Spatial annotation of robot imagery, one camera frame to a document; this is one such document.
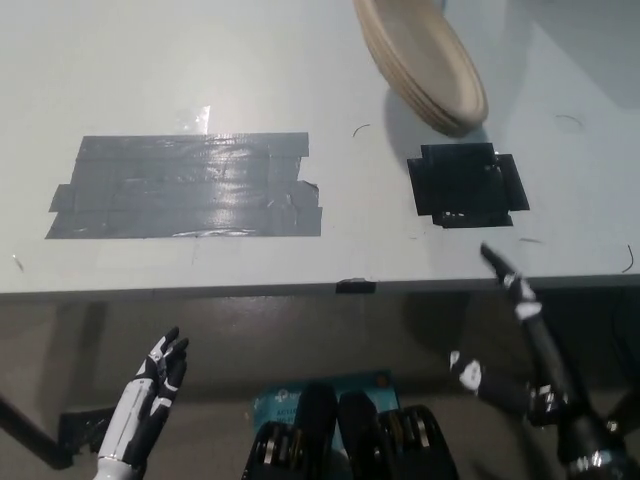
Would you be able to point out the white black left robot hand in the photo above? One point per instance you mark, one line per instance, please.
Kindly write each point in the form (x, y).
(145, 400)

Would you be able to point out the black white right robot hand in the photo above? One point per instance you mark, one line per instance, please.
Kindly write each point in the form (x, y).
(542, 345)

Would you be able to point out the stack of beige paper plates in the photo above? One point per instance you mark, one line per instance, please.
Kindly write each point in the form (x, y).
(430, 65)

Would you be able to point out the black table leg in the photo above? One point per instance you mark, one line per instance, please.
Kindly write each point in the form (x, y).
(30, 430)

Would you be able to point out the teal cardboard box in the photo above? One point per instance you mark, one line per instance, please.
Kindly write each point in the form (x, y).
(385, 387)

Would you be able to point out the black tape square patch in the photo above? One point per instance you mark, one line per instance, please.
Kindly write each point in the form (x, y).
(465, 187)

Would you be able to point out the grey duct tape patch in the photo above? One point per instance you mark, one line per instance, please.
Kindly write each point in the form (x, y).
(190, 190)

